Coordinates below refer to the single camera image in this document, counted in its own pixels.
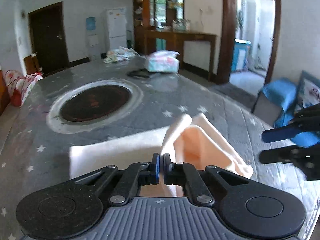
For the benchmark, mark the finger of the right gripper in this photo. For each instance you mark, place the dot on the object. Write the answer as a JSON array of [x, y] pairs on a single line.
[[289, 154], [282, 132]]

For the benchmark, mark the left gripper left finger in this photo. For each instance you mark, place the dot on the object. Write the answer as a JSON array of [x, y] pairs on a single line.
[[129, 182]]

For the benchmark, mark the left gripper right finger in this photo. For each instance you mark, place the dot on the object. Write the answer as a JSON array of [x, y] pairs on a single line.
[[189, 179]]

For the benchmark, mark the cream white cloth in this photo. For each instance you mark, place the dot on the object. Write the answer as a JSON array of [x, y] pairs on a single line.
[[189, 139]]

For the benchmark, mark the blue covered chair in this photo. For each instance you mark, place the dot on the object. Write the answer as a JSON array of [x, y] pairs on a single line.
[[277, 101]]

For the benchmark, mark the round black induction cooktop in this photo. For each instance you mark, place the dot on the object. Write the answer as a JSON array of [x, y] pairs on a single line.
[[93, 105]]

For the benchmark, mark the blue white cabinet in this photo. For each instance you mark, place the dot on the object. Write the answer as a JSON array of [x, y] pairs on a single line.
[[240, 53]]

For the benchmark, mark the black notebook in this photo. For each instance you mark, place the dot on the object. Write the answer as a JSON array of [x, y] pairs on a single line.
[[140, 73]]

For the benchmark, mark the grey quilted star tablecloth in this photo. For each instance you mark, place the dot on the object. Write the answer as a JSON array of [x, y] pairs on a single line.
[[34, 157]]

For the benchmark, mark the tissue pack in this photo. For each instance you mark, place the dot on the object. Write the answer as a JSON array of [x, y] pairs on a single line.
[[162, 61]]

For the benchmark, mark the crumpled patterned cloth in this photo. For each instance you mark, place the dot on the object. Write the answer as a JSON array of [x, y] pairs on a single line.
[[120, 54]]

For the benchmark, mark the wooden console table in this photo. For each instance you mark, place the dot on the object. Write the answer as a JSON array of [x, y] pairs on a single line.
[[195, 47]]

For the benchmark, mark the water dispenser with blue bottle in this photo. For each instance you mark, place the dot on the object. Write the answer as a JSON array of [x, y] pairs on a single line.
[[92, 39]]

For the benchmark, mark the red white play tent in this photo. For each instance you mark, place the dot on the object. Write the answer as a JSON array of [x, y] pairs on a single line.
[[19, 86]]

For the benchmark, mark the white refrigerator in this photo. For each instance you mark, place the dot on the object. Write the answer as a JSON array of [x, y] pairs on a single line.
[[115, 28]]

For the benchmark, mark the dark wooden door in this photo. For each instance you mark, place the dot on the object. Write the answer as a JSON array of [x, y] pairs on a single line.
[[48, 40]]

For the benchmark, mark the wooden display cabinet right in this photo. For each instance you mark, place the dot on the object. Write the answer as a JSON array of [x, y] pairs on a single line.
[[156, 15]]

